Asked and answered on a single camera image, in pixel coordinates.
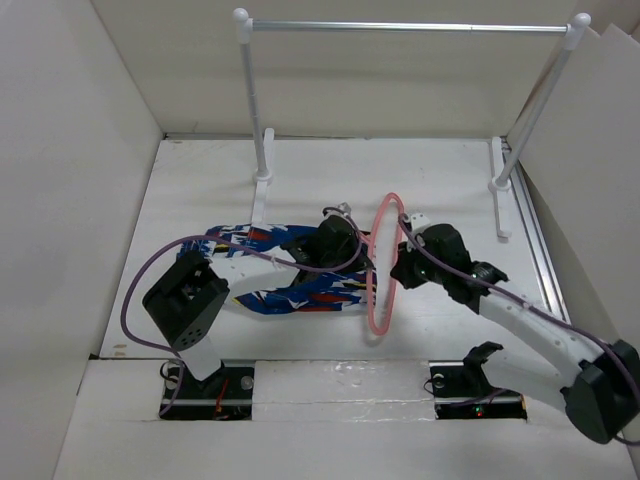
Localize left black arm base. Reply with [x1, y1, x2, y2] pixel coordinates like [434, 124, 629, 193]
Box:
[159, 360, 255, 421]

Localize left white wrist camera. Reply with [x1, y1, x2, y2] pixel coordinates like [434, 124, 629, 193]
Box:
[322, 202, 352, 220]

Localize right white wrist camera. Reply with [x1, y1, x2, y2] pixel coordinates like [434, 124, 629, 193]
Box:
[403, 213, 432, 234]

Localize white clothes rack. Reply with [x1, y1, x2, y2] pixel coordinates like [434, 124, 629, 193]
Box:
[232, 6, 592, 244]

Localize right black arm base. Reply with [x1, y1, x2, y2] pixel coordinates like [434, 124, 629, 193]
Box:
[423, 342, 528, 420]

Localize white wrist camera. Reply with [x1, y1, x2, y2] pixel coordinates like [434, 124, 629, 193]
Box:
[322, 202, 352, 220]
[403, 213, 432, 234]

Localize blue patterned trousers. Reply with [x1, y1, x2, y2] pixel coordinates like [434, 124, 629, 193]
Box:
[177, 224, 373, 315]

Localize pink plastic hanger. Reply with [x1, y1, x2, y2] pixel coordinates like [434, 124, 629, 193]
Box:
[361, 192, 405, 337]

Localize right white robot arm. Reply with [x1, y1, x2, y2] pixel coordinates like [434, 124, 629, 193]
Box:
[391, 214, 639, 444]

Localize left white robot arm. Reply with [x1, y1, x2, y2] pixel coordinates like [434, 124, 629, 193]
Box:
[142, 213, 372, 397]

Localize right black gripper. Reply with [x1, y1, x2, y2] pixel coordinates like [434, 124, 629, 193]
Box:
[389, 236, 449, 289]

